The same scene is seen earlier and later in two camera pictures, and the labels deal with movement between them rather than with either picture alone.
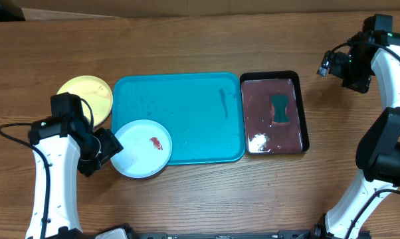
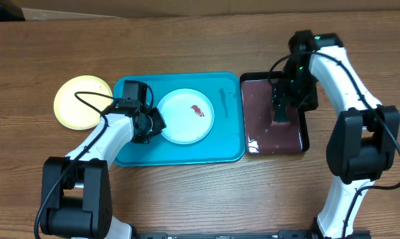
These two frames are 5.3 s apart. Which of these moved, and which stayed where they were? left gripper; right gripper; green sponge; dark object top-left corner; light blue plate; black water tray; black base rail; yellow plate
Moved: right gripper; left gripper; light blue plate
Stayed: green sponge; black water tray; yellow plate; black base rail; dark object top-left corner
